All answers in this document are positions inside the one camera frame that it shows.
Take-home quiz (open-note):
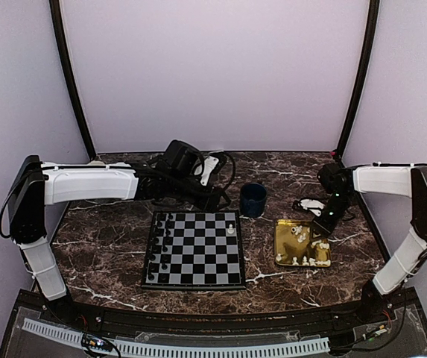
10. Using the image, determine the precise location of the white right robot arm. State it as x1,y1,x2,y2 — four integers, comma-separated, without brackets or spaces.
311,163,427,296

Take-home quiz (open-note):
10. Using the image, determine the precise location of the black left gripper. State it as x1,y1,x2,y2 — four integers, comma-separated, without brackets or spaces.
167,173,232,214

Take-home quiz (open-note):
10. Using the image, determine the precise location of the black front rail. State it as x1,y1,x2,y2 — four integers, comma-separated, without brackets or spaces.
11,289,423,339

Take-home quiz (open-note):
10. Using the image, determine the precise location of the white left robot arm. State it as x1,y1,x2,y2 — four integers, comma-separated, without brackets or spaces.
0,155,232,325

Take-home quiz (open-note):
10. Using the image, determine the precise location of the white perforated cable duct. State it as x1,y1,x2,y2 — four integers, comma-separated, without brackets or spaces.
21,318,330,357

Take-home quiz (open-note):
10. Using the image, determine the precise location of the black and white chessboard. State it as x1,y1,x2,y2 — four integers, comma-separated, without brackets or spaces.
141,210,247,291

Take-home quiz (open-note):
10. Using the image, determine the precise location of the black left frame post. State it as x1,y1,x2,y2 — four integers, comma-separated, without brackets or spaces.
48,0,97,159

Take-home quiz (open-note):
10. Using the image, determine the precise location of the dark blue enamel mug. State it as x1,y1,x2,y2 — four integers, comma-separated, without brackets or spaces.
239,183,268,219

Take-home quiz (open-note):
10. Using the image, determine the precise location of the black right frame post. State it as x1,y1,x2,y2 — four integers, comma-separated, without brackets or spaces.
335,0,380,162

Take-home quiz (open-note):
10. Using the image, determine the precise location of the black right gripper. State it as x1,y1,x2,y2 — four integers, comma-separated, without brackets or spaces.
310,192,356,242

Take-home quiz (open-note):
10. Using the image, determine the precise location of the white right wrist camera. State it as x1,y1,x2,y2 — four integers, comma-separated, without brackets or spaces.
292,198,325,216

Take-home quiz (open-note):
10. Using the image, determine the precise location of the gold metal tray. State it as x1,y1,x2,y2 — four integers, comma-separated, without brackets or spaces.
274,219,332,267

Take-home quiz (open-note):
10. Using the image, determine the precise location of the black frame post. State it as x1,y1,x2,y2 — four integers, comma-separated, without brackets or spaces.
48,0,97,159
335,0,380,162

